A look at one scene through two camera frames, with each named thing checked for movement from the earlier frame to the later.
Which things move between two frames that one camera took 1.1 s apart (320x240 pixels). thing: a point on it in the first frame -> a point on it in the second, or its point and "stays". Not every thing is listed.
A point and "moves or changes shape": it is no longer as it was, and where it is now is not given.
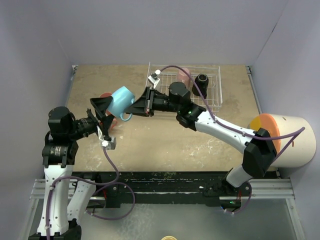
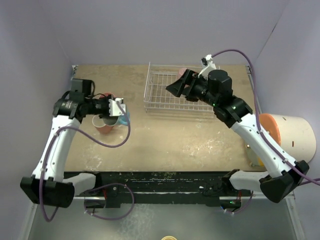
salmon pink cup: [106, 94] stays
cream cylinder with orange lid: [300, 151] stays
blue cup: [121, 99] -> [115, 120]
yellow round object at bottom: [169, 238] stays
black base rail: [117, 188] stays
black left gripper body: [85, 126] -> [98, 107]
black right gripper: [144, 107] -> [178, 88]
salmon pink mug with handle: [114, 123] moves or changes shape
